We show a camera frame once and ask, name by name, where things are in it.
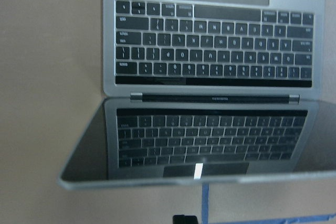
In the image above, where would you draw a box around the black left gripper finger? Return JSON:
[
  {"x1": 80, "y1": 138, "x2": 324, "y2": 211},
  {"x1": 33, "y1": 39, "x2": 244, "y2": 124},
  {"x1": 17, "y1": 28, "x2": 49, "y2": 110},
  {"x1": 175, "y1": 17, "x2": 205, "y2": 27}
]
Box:
[{"x1": 172, "y1": 215, "x2": 197, "y2": 224}]

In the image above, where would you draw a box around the silver laptop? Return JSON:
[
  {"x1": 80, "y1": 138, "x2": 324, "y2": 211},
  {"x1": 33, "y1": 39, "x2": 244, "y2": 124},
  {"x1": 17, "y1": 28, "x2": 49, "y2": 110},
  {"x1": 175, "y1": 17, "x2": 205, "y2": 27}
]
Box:
[{"x1": 59, "y1": 0, "x2": 335, "y2": 189}]

